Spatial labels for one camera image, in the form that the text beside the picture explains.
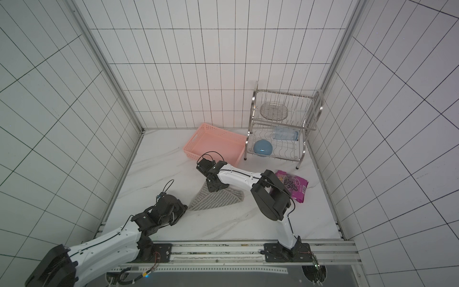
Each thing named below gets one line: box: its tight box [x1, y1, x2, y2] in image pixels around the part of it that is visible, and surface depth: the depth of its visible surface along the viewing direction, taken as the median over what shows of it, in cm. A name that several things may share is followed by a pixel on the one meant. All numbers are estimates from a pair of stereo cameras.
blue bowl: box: [253, 139, 274, 158], surface depth 103 cm
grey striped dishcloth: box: [187, 180, 246, 211], surface depth 89 cm
